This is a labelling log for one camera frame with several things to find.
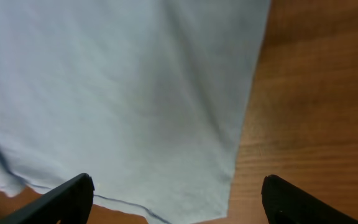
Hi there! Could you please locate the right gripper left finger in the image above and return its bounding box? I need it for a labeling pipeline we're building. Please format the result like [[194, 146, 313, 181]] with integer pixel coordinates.
[[0, 173, 94, 224]]

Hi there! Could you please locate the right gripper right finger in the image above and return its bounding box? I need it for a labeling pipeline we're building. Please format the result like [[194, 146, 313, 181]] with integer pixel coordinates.
[[261, 175, 358, 224]]

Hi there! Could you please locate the light blue t-shirt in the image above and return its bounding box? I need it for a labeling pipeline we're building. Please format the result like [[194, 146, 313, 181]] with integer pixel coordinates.
[[0, 0, 270, 223]]

